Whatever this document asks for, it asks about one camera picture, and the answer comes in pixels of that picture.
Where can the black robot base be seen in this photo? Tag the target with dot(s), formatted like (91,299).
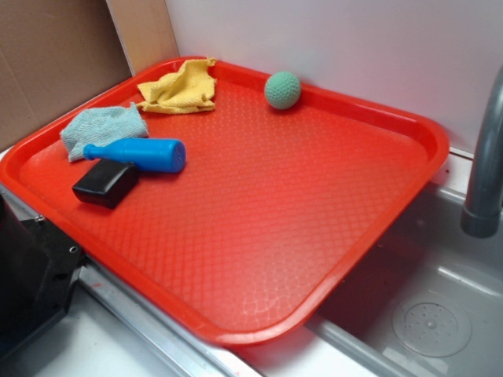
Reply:
(39,267)

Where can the yellow cloth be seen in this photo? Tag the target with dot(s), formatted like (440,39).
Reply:
(188,90)

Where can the light blue cloth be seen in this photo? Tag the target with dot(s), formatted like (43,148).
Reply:
(101,127)

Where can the red plastic tray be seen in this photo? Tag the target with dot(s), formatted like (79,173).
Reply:
(272,211)

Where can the blue plastic bottle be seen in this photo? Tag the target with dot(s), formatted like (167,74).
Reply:
(147,154)

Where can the green dimpled ball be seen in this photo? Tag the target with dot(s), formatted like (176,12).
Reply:
(282,90)

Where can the black rectangular block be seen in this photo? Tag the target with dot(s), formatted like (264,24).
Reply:
(107,183)

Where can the grey plastic sink basin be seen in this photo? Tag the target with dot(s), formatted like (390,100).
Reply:
(426,300)

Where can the grey faucet spout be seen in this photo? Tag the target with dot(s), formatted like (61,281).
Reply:
(481,212)

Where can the brown cardboard panel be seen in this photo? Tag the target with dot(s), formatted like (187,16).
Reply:
(55,56)

